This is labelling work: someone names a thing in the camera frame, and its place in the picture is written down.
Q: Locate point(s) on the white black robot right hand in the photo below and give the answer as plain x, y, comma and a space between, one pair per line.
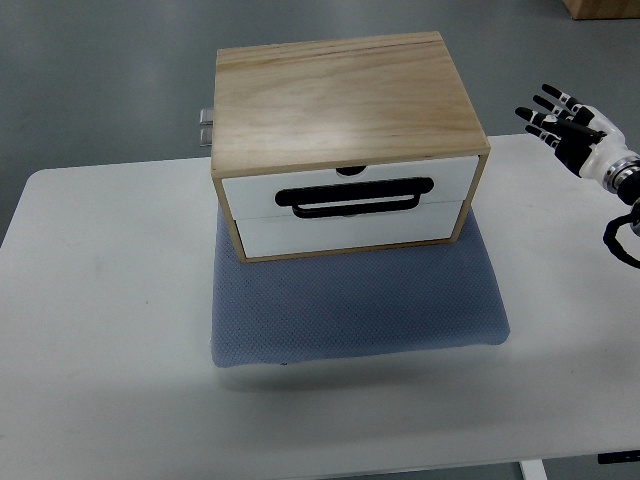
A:
583, 139

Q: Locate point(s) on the white drawer black handle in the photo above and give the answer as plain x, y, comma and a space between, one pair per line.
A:
424, 181

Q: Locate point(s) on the black silver robot right arm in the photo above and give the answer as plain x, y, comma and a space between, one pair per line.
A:
622, 179

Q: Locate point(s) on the wooden drawer cabinet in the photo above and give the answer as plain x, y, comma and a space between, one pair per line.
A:
342, 104

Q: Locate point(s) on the cardboard box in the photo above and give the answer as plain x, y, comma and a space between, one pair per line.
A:
602, 9

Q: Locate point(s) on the blue grey mesh mat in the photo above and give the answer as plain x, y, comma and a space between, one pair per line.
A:
354, 305

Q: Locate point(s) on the black table control panel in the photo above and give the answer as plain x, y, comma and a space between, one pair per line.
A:
620, 457

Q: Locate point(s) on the white table leg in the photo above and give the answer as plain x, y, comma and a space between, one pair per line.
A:
533, 470

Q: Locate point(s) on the upper silver metal clamp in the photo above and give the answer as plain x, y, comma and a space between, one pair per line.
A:
206, 116

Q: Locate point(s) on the silver metal clamp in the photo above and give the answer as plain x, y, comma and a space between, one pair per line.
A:
206, 116
206, 137

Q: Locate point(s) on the lower silver metal clamp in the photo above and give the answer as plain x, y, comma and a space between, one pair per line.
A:
206, 137

